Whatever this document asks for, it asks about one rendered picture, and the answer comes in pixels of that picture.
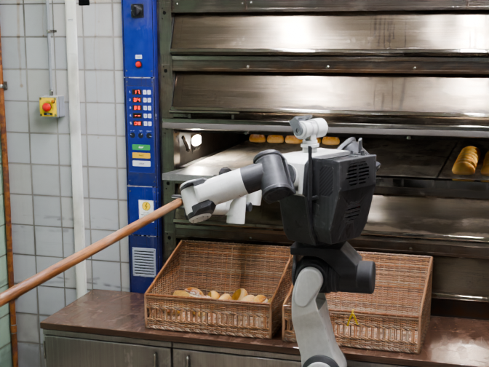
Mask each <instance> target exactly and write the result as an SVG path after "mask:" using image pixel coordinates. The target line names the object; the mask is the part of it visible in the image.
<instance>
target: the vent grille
mask: <svg viewBox="0 0 489 367"><path fill-rule="evenodd" d="M132 270H133V276H141V277H156V249H153V248H132Z"/></svg>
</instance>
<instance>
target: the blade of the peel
mask: <svg viewBox="0 0 489 367"><path fill-rule="evenodd" d="M221 168H222V167H192V166H190V167H186V168H183V169H179V170H174V171H171V172H167V173H162V180H171V181H190V180H195V179H198V178H201V177H203V178H206V179H210V178H214V177H213V175H215V174H218V175H219V171H220V169H221Z"/></svg>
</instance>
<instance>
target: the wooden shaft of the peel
mask: <svg viewBox="0 0 489 367"><path fill-rule="evenodd" d="M181 205H183V200H182V199H178V198H177V199H176V200H174V201H172V202H170V203H168V204H166V205H165V206H163V207H161V208H159V209H157V210H155V211H154V212H152V213H149V214H148V215H146V216H144V217H142V218H140V219H138V220H137V221H134V222H132V223H131V224H129V225H127V226H125V227H123V228H121V229H120V230H118V231H116V232H114V233H112V234H110V235H109V236H107V237H104V238H103V239H101V240H98V241H97V242H95V243H93V244H91V245H89V246H87V247H86V248H84V249H82V250H80V251H78V252H76V253H75V254H73V255H71V256H69V257H67V258H65V259H63V260H62V261H59V262H57V263H56V264H54V265H52V266H50V267H48V268H46V269H44V270H43V271H41V272H39V273H37V274H35V275H33V276H32V277H29V278H28V279H26V280H24V281H22V282H20V283H18V284H17V285H14V286H12V287H11V288H9V289H7V290H5V291H3V292H1V293H0V307H2V306H4V305H5V304H7V303H9V302H11V301H12V300H14V299H16V298H17V297H19V296H22V295H23V294H24V293H27V292H29V291H30V290H32V289H34V288H35V287H37V286H39V285H41V284H42V283H45V282H46V281H48V280H50V279H52V278H53V277H55V276H57V275H59V274H60V273H62V272H64V271H66V270H67V269H70V268H71V267H73V266H75V265H77V264H78V263H80V262H82V261H84V260H85V259H88V258H89V257H90V256H93V255H95V254H96V253H98V252H100V251H102V250H103V249H105V248H107V247H108V246H110V245H113V244H114V243H115V242H118V241H120V240H121V239H123V238H125V237H126V236H128V235H130V234H132V233H133V232H136V231H137V230H139V229H141V228H143V227H144V226H146V225H148V224H150V223H151V222H153V221H155V220H157V219H158V218H161V217H162V216H164V215H166V214H168V213H169V212H171V211H173V210H174V209H176V208H179V207H180V206H181Z"/></svg>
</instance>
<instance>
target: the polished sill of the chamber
mask: <svg viewBox="0 0 489 367"><path fill-rule="evenodd" d="M375 186H382V187H398V188H414V189H444V190H461V191H477V192H489V180H474V179H457V178H423V177H406V176H388V175H377V176H376V184H375Z"/></svg>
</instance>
